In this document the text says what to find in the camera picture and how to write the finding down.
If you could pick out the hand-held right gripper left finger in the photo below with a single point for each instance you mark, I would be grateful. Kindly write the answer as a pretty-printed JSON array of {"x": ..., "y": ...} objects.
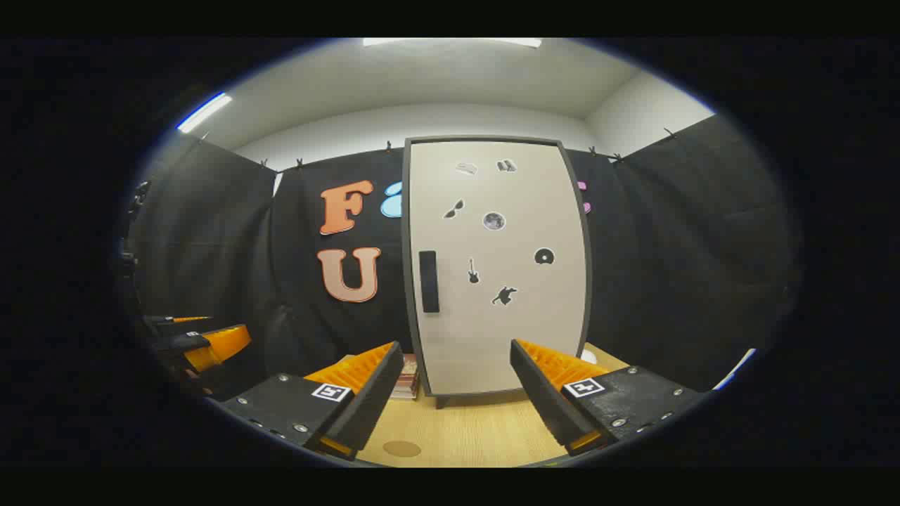
[{"x": 373, "y": 400}]

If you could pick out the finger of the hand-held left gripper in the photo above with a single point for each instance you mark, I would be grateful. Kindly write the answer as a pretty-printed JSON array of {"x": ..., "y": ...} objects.
[
  {"x": 158, "y": 320},
  {"x": 176, "y": 343}
]

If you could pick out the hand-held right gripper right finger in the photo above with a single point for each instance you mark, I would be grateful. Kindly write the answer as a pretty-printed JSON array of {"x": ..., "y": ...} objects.
[{"x": 538, "y": 393}]

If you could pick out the round brown coaster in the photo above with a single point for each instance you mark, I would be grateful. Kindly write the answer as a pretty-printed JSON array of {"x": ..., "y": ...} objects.
[{"x": 401, "y": 449}]

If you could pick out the grey cabinet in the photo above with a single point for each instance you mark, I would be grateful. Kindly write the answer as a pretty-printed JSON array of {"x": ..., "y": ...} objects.
[{"x": 406, "y": 281}]

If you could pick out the stack of white paged books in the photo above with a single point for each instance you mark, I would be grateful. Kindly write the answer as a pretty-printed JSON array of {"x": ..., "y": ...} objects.
[{"x": 406, "y": 386}]

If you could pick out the white round object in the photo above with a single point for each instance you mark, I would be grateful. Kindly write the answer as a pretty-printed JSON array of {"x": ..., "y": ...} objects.
[{"x": 589, "y": 356}]

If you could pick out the black backdrop cloth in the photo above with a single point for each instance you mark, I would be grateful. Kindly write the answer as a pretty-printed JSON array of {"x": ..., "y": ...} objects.
[{"x": 668, "y": 267}]

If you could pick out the long ceiling light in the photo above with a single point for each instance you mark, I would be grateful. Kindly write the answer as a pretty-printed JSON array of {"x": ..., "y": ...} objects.
[{"x": 204, "y": 112}]

